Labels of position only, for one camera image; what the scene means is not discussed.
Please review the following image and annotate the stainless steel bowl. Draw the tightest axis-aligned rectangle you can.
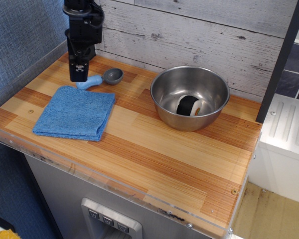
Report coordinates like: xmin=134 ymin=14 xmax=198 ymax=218
xmin=150 ymin=66 xmax=230 ymax=131

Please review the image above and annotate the yellow object at corner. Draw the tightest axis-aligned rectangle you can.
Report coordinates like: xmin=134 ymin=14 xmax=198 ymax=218
xmin=0 ymin=230 xmax=21 ymax=239

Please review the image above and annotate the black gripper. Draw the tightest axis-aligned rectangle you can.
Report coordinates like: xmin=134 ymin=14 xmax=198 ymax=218
xmin=63 ymin=0 xmax=105 ymax=82

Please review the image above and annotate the clear acrylic edge guard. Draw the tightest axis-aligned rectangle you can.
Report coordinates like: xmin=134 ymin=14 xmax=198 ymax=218
xmin=0 ymin=120 xmax=261 ymax=239

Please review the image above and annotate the toy sushi roll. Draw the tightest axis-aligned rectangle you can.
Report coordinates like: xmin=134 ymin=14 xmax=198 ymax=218
xmin=176 ymin=95 xmax=202 ymax=116

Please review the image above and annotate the white toy sink unit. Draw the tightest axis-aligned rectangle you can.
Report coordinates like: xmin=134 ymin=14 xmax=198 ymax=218
xmin=248 ymin=94 xmax=299 ymax=202

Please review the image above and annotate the blue handled grey spoon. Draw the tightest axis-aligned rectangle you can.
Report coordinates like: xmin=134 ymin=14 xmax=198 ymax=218
xmin=76 ymin=68 xmax=124 ymax=90

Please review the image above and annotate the silver dispenser button panel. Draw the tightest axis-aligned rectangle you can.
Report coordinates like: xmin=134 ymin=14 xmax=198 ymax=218
xmin=81 ymin=198 xmax=143 ymax=239

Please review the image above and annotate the blue folded cloth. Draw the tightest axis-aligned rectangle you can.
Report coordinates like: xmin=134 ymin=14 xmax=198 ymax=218
xmin=32 ymin=86 xmax=115 ymax=141

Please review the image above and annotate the dark grey right post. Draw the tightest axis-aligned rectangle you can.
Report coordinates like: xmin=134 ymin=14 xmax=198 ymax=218
xmin=256 ymin=0 xmax=299 ymax=123

